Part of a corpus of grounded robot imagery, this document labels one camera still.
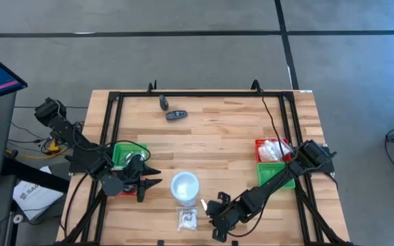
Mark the black aluminium table frame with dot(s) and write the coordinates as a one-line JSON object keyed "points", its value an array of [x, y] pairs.
{"points": [[200, 93]]}

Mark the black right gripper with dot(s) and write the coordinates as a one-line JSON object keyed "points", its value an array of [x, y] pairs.
{"points": [[229, 215]]}

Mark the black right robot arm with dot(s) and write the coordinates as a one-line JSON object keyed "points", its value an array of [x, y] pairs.
{"points": [[275, 182]]}

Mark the green plastic basket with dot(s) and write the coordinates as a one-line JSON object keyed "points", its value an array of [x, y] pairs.
{"points": [[265, 174], [119, 153]]}

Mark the white tape roll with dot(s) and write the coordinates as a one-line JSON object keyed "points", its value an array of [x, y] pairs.
{"points": [[18, 218]]}

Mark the white vanity pack bag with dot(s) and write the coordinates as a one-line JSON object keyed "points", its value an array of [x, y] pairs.
{"points": [[274, 155], [187, 219], [284, 147], [265, 150]]}

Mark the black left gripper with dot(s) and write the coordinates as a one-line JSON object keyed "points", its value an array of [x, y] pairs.
{"points": [[135, 172]]}

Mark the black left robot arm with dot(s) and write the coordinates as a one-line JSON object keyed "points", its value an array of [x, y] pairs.
{"points": [[63, 128]]}

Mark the white paper booklet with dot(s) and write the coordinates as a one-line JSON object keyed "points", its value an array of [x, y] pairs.
{"points": [[36, 196]]}

